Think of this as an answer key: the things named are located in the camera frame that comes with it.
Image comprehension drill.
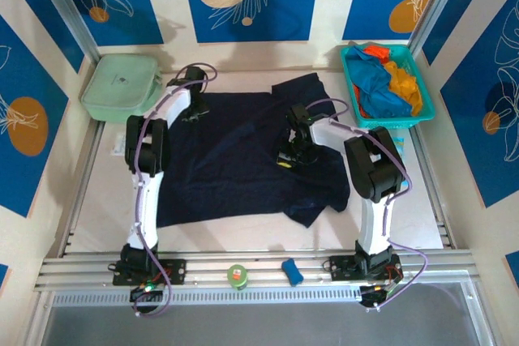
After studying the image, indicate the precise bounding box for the navy blue t-shirt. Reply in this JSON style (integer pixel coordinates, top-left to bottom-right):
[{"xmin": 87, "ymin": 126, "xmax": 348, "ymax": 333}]
[{"xmin": 156, "ymin": 72, "xmax": 352, "ymax": 229}]

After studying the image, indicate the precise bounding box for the white blue printed packet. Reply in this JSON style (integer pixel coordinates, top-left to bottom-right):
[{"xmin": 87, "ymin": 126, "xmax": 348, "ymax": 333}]
[{"xmin": 112, "ymin": 133, "xmax": 129, "ymax": 156}]

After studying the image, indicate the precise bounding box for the mint green zip case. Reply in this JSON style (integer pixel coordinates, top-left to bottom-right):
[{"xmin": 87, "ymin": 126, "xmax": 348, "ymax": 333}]
[{"xmin": 79, "ymin": 53, "xmax": 163, "ymax": 123}]

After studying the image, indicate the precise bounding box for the bright blue t-shirt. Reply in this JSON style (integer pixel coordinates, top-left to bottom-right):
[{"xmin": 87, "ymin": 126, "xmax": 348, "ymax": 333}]
[{"xmin": 347, "ymin": 45, "xmax": 414, "ymax": 118}]

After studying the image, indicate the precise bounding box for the blue bone-shaped sponge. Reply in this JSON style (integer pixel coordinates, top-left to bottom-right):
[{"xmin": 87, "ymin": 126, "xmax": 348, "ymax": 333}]
[{"xmin": 281, "ymin": 257, "xmax": 304, "ymax": 286}]

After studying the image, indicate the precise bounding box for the orange yellow t-shirt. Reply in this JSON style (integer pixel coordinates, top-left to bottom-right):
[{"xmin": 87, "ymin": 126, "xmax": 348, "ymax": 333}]
[{"xmin": 383, "ymin": 60, "xmax": 425, "ymax": 116}]

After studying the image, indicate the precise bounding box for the green tape roll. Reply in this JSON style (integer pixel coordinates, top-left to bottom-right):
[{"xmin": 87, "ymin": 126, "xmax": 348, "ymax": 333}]
[{"xmin": 226, "ymin": 263, "xmax": 249, "ymax": 291}]

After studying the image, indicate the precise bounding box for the teal plastic basket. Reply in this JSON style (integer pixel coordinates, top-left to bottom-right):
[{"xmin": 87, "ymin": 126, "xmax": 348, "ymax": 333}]
[{"xmin": 339, "ymin": 44, "xmax": 437, "ymax": 129}]

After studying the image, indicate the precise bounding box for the black controller board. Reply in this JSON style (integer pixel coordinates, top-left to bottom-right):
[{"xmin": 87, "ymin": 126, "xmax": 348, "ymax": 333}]
[
  {"xmin": 129, "ymin": 284, "xmax": 164, "ymax": 314},
  {"xmin": 358, "ymin": 283, "xmax": 397, "ymax": 309}
]

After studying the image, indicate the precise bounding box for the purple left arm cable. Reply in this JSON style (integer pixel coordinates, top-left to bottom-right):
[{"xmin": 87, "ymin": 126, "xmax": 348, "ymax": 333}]
[{"xmin": 131, "ymin": 62, "xmax": 219, "ymax": 318}]

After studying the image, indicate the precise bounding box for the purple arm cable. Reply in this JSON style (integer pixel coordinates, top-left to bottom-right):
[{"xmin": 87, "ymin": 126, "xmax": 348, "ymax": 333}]
[
  {"xmin": 306, "ymin": 98, "xmax": 427, "ymax": 313},
  {"xmin": 131, "ymin": 62, "xmax": 219, "ymax": 318}
]

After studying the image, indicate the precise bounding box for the aluminium frame cross rail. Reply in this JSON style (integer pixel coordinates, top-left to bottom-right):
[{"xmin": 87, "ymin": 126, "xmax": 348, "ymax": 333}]
[{"xmin": 34, "ymin": 248, "xmax": 479, "ymax": 293}]

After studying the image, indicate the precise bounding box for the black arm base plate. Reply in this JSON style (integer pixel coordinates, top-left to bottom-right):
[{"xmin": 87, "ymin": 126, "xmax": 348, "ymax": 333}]
[
  {"xmin": 328, "ymin": 254, "xmax": 402, "ymax": 282},
  {"xmin": 112, "ymin": 258, "xmax": 187, "ymax": 286}
]

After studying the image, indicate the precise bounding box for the aluminium frame side rail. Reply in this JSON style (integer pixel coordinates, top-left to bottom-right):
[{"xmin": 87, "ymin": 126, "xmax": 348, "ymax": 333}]
[
  {"xmin": 409, "ymin": 126, "xmax": 455, "ymax": 250},
  {"xmin": 56, "ymin": 121, "xmax": 106, "ymax": 260}
]

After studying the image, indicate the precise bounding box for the grey slotted cable duct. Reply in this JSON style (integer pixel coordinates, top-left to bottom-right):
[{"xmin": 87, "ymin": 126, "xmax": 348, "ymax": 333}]
[{"xmin": 50, "ymin": 285, "xmax": 364, "ymax": 307}]

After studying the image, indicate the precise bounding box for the aluminium frame post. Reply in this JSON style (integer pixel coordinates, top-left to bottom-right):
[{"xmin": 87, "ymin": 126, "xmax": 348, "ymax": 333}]
[
  {"xmin": 30, "ymin": 0, "xmax": 102, "ymax": 63},
  {"xmin": 407, "ymin": 0, "xmax": 463, "ymax": 53}
]

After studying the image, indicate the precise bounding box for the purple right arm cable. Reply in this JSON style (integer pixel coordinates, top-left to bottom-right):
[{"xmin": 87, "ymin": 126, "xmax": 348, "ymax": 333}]
[{"xmin": 306, "ymin": 98, "xmax": 427, "ymax": 313}]

